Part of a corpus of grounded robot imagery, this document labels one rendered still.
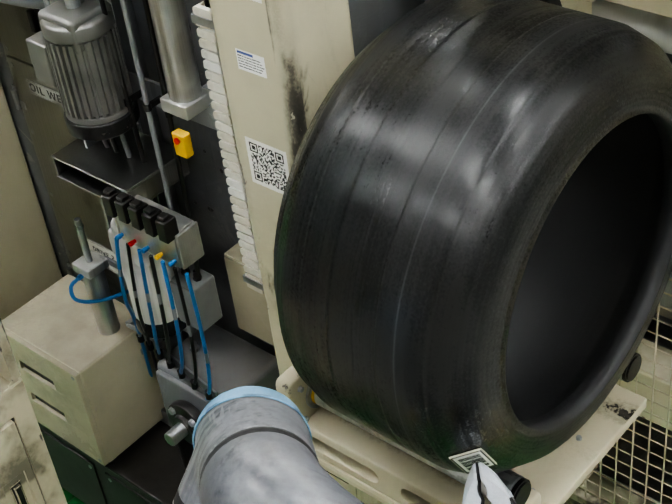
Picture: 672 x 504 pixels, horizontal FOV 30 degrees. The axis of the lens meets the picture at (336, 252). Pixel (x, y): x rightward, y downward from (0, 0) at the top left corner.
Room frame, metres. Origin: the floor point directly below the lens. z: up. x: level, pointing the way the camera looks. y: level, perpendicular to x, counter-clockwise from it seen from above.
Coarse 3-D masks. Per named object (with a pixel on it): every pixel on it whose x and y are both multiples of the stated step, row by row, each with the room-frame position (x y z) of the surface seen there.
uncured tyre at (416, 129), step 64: (448, 0) 1.32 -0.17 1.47; (512, 0) 1.32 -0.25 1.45; (384, 64) 1.22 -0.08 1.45; (448, 64) 1.19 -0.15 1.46; (512, 64) 1.16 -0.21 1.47; (576, 64) 1.16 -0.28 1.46; (640, 64) 1.21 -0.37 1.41; (320, 128) 1.19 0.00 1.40; (384, 128) 1.14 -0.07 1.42; (448, 128) 1.10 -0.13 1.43; (512, 128) 1.08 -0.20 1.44; (576, 128) 1.10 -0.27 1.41; (640, 128) 1.39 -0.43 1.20; (320, 192) 1.12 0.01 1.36; (384, 192) 1.08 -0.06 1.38; (448, 192) 1.04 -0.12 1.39; (512, 192) 1.04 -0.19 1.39; (576, 192) 1.44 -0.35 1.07; (640, 192) 1.38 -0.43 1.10; (320, 256) 1.08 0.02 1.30; (384, 256) 1.04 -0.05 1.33; (448, 256) 1.00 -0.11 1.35; (512, 256) 1.01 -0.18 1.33; (576, 256) 1.38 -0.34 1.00; (640, 256) 1.33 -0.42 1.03; (320, 320) 1.06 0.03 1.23; (384, 320) 1.01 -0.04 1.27; (448, 320) 0.97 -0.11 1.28; (512, 320) 1.34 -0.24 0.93; (576, 320) 1.31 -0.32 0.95; (640, 320) 1.22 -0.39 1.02; (320, 384) 1.08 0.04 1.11; (384, 384) 0.99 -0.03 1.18; (448, 384) 0.96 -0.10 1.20; (512, 384) 1.24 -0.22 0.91; (576, 384) 1.21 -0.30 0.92; (448, 448) 0.97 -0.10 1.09; (512, 448) 1.00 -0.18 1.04
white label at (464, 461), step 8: (480, 448) 0.97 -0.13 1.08; (456, 456) 0.97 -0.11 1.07; (464, 456) 0.97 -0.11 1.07; (472, 456) 0.98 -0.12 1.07; (480, 456) 0.98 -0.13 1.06; (488, 456) 0.98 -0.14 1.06; (456, 464) 0.98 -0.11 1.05; (464, 464) 0.98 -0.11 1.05; (472, 464) 0.98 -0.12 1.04; (488, 464) 0.99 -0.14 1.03; (496, 464) 0.99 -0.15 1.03
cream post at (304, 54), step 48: (240, 0) 1.39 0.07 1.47; (288, 0) 1.36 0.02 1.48; (336, 0) 1.42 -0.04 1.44; (240, 48) 1.40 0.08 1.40; (288, 48) 1.35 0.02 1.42; (336, 48) 1.41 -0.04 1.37; (240, 96) 1.42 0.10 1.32; (288, 96) 1.35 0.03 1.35; (240, 144) 1.43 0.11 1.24; (288, 144) 1.36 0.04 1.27; (336, 480) 1.37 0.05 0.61
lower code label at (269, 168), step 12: (252, 144) 1.41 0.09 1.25; (264, 144) 1.39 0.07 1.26; (252, 156) 1.41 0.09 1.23; (264, 156) 1.40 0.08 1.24; (276, 156) 1.38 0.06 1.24; (252, 168) 1.42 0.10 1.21; (264, 168) 1.40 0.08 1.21; (276, 168) 1.38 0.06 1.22; (264, 180) 1.40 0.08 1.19; (276, 180) 1.38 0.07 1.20
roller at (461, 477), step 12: (312, 396) 1.27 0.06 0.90; (324, 408) 1.26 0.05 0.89; (348, 420) 1.22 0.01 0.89; (372, 432) 1.19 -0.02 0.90; (396, 444) 1.16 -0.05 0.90; (420, 456) 1.13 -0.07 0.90; (504, 480) 1.06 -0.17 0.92; (516, 480) 1.05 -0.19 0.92; (528, 480) 1.06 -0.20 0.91; (516, 492) 1.04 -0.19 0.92; (528, 492) 1.05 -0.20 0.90
